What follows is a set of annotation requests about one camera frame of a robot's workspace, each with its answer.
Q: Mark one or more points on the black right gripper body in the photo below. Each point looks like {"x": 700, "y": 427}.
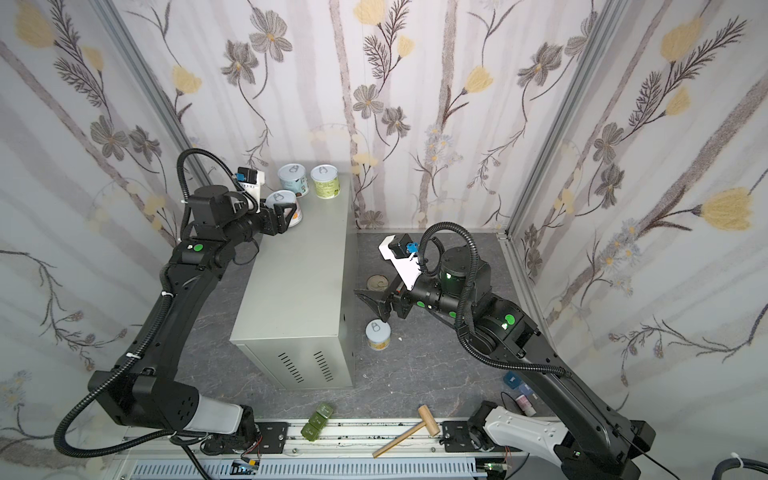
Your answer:
{"x": 390, "y": 298}

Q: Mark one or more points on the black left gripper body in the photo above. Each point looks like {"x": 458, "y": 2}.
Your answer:
{"x": 267, "y": 218}

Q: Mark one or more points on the dark blue can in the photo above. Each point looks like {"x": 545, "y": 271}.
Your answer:
{"x": 377, "y": 283}

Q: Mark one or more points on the teal label can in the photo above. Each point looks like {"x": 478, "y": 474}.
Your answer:
{"x": 288, "y": 201}

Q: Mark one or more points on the yellow label can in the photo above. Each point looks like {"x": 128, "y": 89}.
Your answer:
{"x": 378, "y": 334}

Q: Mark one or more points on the blue brown label can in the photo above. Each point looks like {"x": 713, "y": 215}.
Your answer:
{"x": 293, "y": 178}

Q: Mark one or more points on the green label can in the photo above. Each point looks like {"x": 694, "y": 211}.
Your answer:
{"x": 326, "y": 181}

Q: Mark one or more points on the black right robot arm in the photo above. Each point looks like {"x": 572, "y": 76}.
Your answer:
{"x": 587, "y": 439}

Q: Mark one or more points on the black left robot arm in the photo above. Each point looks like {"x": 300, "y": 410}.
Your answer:
{"x": 141, "y": 389}

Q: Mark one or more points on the grey metal cabinet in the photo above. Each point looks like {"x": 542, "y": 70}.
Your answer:
{"x": 296, "y": 321}

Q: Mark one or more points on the wooden mallet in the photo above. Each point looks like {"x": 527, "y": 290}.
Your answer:
{"x": 427, "y": 422}

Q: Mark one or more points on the blue square box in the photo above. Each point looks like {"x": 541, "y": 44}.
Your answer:
{"x": 512, "y": 380}

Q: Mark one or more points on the small purple box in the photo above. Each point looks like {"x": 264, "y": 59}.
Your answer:
{"x": 525, "y": 389}

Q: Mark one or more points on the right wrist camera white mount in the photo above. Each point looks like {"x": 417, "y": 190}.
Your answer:
{"x": 402, "y": 251}

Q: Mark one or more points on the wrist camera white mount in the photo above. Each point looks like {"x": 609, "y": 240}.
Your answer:
{"x": 252, "y": 180}
{"x": 402, "y": 251}

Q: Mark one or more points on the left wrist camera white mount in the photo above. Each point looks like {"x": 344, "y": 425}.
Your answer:
{"x": 252, "y": 180}

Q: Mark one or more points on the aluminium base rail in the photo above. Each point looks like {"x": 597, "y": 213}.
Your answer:
{"x": 357, "y": 439}

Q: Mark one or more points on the white slotted cable duct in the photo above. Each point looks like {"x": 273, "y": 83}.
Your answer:
{"x": 354, "y": 468}

